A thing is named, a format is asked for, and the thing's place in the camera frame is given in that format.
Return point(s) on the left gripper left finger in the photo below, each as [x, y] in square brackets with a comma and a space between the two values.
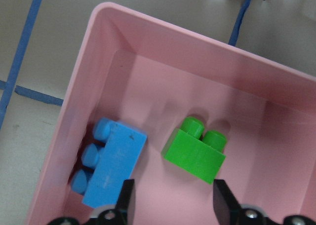
[122, 213]

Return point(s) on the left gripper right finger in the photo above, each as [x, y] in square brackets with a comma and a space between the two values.
[228, 211]

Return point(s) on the green two-stud block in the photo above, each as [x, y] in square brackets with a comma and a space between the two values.
[195, 151]

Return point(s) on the pink plastic box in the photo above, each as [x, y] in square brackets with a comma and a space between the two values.
[152, 74]

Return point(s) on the blue three-stud block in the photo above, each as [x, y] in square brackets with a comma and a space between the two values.
[107, 167]

